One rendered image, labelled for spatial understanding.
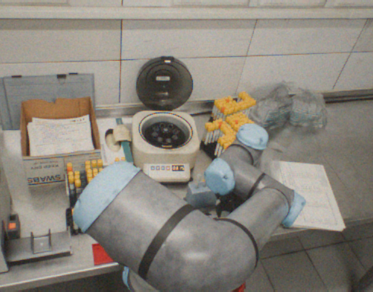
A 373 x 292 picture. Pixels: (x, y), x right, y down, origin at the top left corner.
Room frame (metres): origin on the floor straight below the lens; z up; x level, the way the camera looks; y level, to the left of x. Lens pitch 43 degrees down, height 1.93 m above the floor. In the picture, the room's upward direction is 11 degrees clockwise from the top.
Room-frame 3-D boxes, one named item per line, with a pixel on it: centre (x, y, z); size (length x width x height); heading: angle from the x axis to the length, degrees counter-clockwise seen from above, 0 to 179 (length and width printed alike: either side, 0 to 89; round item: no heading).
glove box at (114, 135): (1.01, 0.25, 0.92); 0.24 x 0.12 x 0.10; 24
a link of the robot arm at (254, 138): (0.71, -0.16, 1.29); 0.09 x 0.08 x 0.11; 152
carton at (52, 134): (0.95, 0.43, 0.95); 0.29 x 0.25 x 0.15; 24
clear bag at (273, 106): (1.40, -0.32, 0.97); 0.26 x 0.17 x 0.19; 133
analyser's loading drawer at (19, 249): (0.55, 0.36, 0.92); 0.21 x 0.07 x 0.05; 114
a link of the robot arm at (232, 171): (0.62, -0.13, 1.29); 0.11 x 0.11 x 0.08; 62
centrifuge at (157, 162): (1.04, 0.07, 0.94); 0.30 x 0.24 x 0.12; 15
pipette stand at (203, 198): (0.84, -0.09, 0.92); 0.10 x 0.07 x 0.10; 117
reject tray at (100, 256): (0.60, 0.17, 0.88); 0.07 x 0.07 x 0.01; 24
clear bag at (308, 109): (1.47, -0.52, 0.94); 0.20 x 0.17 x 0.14; 92
